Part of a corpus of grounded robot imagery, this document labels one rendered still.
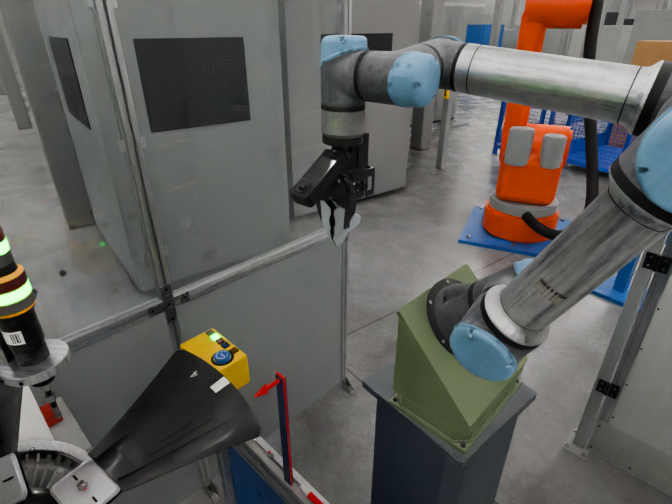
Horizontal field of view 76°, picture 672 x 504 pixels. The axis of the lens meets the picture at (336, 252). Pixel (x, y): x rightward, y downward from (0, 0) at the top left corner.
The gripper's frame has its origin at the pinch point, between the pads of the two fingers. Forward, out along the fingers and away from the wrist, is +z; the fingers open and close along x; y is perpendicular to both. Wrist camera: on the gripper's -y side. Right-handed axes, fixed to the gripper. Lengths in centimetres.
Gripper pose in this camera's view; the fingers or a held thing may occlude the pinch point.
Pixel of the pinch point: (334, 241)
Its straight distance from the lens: 83.4
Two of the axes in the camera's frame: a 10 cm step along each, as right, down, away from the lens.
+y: 6.9, -3.4, 6.4
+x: -7.3, -3.3, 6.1
